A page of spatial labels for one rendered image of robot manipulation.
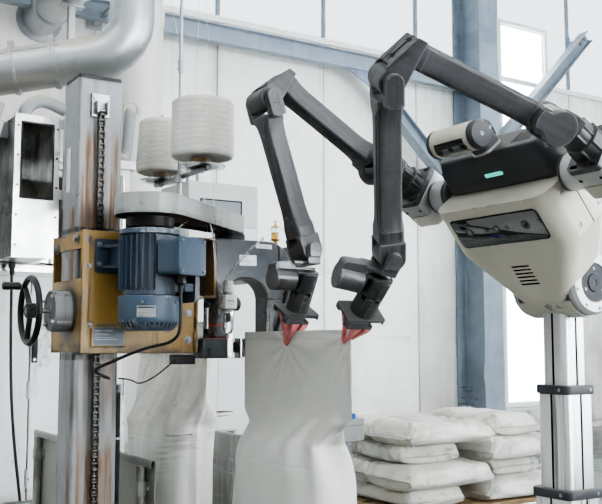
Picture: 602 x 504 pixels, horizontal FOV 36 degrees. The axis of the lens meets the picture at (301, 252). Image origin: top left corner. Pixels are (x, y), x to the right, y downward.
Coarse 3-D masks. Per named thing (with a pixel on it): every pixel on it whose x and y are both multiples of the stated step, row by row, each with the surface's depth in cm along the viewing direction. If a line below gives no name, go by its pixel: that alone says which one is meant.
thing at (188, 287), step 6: (186, 276) 232; (192, 276) 229; (198, 276) 228; (186, 282) 232; (192, 282) 229; (198, 282) 228; (186, 288) 227; (192, 288) 228; (198, 288) 228; (186, 294) 231; (192, 294) 229; (198, 294) 228; (186, 300) 231; (192, 300) 228; (198, 300) 228
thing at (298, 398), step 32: (256, 352) 246; (288, 352) 233; (320, 352) 220; (256, 384) 245; (288, 384) 232; (320, 384) 219; (256, 416) 241; (288, 416) 230; (320, 416) 218; (256, 448) 230; (288, 448) 217; (320, 448) 214; (256, 480) 226; (288, 480) 215; (320, 480) 211; (352, 480) 216
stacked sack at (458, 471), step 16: (384, 464) 517; (400, 464) 510; (416, 464) 511; (432, 464) 514; (448, 464) 513; (464, 464) 517; (480, 464) 522; (384, 480) 508; (400, 480) 496; (416, 480) 492; (432, 480) 499; (448, 480) 505; (464, 480) 511; (480, 480) 520
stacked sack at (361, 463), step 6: (354, 456) 547; (360, 456) 544; (366, 456) 546; (354, 462) 537; (360, 462) 533; (366, 462) 530; (354, 468) 534; (360, 468) 530; (366, 468) 526; (360, 474) 528; (360, 480) 529; (366, 480) 527
